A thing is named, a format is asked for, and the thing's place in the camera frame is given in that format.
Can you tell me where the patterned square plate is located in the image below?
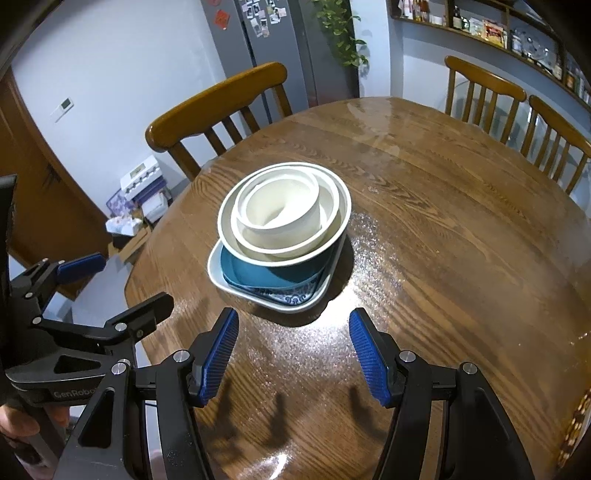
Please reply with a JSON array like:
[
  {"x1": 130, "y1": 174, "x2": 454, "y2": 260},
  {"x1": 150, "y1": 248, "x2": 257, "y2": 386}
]
[{"x1": 207, "y1": 233, "x2": 346, "y2": 314}]

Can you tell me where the medium white bowl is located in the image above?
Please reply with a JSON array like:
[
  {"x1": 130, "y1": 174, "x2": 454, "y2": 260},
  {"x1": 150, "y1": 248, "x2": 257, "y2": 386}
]
[{"x1": 229, "y1": 165, "x2": 341, "y2": 260}]

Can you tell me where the large white bowl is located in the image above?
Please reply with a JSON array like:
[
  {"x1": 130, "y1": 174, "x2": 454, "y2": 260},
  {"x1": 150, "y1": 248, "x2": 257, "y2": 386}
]
[{"x1": 217, "y1": 162, "x2": 352, "y2": 267}]

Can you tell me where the blue oval dish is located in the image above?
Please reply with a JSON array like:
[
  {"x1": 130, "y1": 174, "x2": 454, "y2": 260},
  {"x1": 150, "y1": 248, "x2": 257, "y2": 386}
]
[{"x1": 221, "y1": 247, "x2": 335, "y2": 291}]

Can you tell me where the left hand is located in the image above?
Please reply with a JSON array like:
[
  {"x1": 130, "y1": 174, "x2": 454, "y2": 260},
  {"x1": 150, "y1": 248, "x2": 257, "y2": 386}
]
[{"x1": 0, "y1": 405, "x2": 70, "y2": 439}]

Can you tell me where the dark wooden door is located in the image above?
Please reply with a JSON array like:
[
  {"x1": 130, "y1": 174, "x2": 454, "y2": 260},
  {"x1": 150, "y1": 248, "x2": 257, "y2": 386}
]
[{"x1": 1, "y1": 70, "x2": 110, "y2": 267}]

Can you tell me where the boxes pile on floor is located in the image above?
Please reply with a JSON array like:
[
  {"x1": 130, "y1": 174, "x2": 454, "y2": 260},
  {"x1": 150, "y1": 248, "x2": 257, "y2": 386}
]
[{"x1": 105, "y1": 155, "x2": 172, "y2": 264}]

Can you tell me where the left wooden chair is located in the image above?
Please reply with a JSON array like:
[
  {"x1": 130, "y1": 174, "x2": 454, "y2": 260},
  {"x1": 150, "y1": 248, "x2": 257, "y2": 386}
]
[{"x1": 145, "y1": 62, "x2": 293, "y2": 180}]

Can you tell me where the wooden chair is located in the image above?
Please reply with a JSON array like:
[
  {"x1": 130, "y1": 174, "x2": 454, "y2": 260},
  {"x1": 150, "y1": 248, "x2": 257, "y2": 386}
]
[
  {"x1": 444, "y1": 55, "x2": 527, "y2": 144},
  {"x1": 520, "y1": 95, "x2": 590, "y2": 195},
  {"x1": 145, "y1": 62, "x2": 293, "y2": 180}
]

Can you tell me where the grey refrigerator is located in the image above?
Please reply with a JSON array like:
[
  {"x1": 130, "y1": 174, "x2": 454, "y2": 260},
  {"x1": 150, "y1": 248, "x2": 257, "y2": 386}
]
[{"x1": 201, "y1": 0, "x2": 360, "y2": 113}]

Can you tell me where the hanging green plant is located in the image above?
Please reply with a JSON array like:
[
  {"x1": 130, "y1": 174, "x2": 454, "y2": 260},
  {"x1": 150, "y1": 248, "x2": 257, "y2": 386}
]
[{"x1": 312, "y1": 0, "x2": 369, "y2": 68}]

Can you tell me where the wall shelf with jars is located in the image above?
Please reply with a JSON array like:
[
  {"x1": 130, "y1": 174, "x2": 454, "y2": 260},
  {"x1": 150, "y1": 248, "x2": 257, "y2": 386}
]
[{"x1": 389, "y1": 1, "x2": 590, "y2": 109}]

